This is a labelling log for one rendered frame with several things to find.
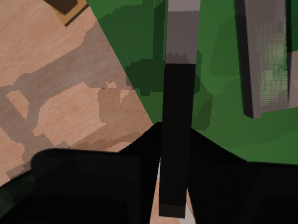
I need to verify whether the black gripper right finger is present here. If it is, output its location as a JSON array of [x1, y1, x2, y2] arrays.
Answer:
[[187, 128, 298, 224]]

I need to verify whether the green mat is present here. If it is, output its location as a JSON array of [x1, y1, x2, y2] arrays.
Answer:
[[87, 0, 298, 164]]

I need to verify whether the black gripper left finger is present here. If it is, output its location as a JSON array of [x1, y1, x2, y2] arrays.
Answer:
[[31, 122, 162, 224]]

